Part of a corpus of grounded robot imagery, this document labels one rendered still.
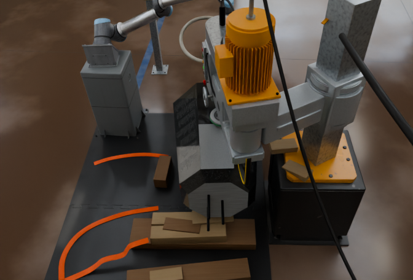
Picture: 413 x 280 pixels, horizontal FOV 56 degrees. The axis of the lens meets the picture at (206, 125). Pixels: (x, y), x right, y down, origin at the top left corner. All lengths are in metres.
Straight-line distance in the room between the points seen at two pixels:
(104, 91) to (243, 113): 2.17
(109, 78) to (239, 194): 1.70
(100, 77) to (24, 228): 1.51
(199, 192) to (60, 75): 3.09
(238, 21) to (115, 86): 2.19
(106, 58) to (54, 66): 1.93
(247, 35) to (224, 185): 1.36
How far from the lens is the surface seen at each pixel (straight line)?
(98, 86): 3.93
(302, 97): 2.43
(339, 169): 2.99
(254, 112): 2.02
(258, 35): 1.81
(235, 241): 3.33
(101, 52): 3.79
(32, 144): 4.60
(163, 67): 5.16
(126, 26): 3.89
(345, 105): 2.52
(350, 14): 2.22
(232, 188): 2.88
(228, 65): 1.89
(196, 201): 3.01
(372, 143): 4.38
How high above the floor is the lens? 3.02
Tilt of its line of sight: 44 degrees down
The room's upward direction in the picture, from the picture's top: 3 degrees counter-clockwise
